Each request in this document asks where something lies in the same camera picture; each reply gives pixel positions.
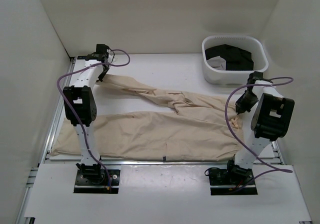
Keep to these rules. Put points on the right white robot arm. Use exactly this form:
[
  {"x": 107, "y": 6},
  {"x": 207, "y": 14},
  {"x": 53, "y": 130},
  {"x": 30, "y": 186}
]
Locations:
[{"x": 271, "y": 118}]

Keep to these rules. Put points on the white front cover plate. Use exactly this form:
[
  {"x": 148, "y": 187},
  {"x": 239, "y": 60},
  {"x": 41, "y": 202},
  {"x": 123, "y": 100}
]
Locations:
[{"x": 163, "y": 194}]

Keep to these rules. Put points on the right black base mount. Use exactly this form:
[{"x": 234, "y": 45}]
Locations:
[{"x": 233, "y": 180}]

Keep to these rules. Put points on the white plastic basket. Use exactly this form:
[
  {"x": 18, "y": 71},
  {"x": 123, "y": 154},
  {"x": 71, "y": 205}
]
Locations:
[{"x": 248, "y": 43}]

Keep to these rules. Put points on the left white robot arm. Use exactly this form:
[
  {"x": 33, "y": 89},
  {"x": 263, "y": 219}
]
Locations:
[{"x": 81, "y": 110}]

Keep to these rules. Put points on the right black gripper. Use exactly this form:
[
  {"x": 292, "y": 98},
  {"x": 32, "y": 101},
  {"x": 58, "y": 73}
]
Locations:
[{"x": 241, "y": 107}]

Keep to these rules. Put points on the beige trousers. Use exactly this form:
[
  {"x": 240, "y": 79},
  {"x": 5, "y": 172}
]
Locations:
[{"x": 197, "y": 128}]

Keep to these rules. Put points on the black trousers in basket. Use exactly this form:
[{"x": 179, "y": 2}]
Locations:
[{"x": 229, "y": 58}]

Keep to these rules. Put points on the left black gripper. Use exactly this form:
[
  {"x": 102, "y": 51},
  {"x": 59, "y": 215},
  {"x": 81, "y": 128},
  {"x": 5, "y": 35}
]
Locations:
[{"x": 100, "y": 78}]

